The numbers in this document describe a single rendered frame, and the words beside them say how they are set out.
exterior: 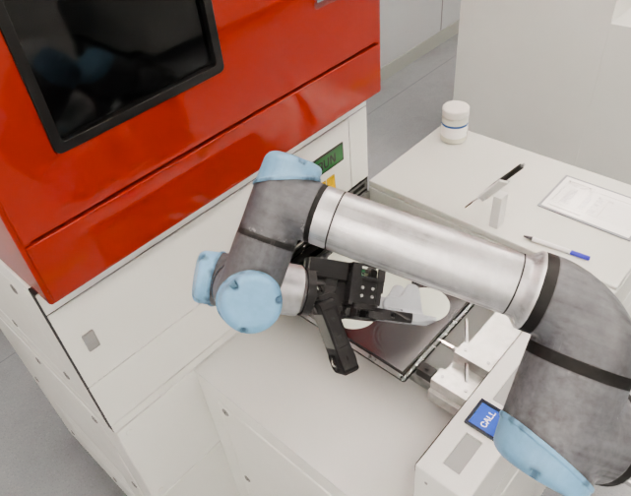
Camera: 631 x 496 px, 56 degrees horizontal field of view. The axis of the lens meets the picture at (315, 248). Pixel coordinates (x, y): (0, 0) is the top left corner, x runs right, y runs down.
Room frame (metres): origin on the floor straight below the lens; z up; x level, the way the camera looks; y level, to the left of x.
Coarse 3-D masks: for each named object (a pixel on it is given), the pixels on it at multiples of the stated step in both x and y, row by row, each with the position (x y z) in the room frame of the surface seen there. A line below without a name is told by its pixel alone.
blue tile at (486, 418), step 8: (480, 408) 0.54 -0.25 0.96; (488, 408) 0.54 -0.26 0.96; (472, 416) 0.52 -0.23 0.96; (480, 416) 0.52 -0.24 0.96; (488, 416) 0.52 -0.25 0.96; (496, 416) 0.52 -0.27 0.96; (480, 424) 0.51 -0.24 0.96; (488, 424) 0.51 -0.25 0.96; (496, 424) 0.50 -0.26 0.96; (488, 432) 0.49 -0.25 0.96
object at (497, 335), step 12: (492, 324) 0.78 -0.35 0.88; (504, 324) 0.78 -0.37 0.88; (480, 336) 0.75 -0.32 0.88; (492, 336) 0.75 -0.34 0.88; (504, 336) 0.75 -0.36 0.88; (516, 336) 0.74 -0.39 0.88; (480, 348) 0.72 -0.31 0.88; (492, 348) 0.72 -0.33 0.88; (504, 348) 0.72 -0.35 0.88; (456, 372) 0.67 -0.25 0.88; (432, 396) 0.63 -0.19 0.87; (444, 408) 0.61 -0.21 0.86; (456, 408) 0.59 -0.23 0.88
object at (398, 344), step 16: (464, 304) 0.83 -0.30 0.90; (448, 320) 0.79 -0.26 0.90; (352, 336) 0.77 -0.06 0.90; (368, 336) 0.77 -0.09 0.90; (384, 336) 0.77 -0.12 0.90; (400, 336) 0.76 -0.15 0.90; (416, 336) 0.76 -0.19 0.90; (432, 336) 0.75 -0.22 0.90; (384, 352) 0.72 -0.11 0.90; (400, 352) 0.72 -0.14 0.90; (416, 352) 0.71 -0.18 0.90; (400, 368) 0.68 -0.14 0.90
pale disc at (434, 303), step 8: (424, 288) 0.88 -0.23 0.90; (432, 288) 0.88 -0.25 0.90; (424, 296) 0.86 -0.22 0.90; (432, 296) 0.86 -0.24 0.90; (440, 296) 0.86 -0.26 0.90; (424, 304) 0.84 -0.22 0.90; (432, 304) 0.84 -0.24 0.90; (440, 304) 0.83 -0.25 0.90; (448, 304) 0.83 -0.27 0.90; (424, 312) 0.82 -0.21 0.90; (432, 312) 0.81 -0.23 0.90; (440, 312) 0.81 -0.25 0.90
